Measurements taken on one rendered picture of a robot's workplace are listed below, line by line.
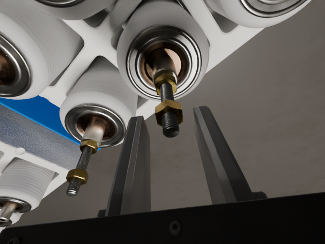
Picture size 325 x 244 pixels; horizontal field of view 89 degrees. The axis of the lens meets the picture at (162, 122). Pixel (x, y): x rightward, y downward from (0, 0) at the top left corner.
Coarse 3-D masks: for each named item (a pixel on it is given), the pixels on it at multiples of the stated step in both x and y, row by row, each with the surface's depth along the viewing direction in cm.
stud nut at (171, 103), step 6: (162, 102) 11; (168, 102) 10; (174, 102) 11; (156, 108) 11; (162, 108) 10; (168, 108) 10; (174, 108) 10; (180, 108) 10; (156, 114) 10; (162, 114) 10; (180, 114) 10; (180, 120) 11
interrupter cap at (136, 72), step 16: (144, 32) 14; (160, 32) 14; (176, 32) 14; (128, 48) 15; (144, 48) 15; (160, 48) 16; (176, 48) 15; (192, 48) 15; (128, 64) 16; (144, 64) 16; (176, 64) 17; (192, 64) 16; (144, 80) 17; (192, 80) 17; (160, 96) 19; (176, 96) 19
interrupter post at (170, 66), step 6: (156, 60) 16; (162, 60) 15; (168, 60) 15; (156, 66) 15; (162, 66) 14; (168, 66) 14; (174, 66) 15; (156, 72) 14; (162, 72) 14; (168, 72) 14; (174, 72) 14
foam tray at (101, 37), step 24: (120, 0) 19; (192, 0) 19; (72, 24) 20; (96, 24) 22; (120, 24) 20; (216, 24) 21; (96, 48) 22; (216, 48) 23; (72, 72) 24; (48, 96) 26
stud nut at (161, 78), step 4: (160, 76) 13; (164, 76) 13; (168, 76) 13; (172, 76) 13; (156, 80) 13; (160, 80) 13; (164, 80) 13; (168, 80) 13; (172, 80) 13; (156, 84) 13; (160, 84) 13; (172, 84) 13; (156, 88) 13; (172, 88) 13; (176, 88) 13; (156, 92) 14
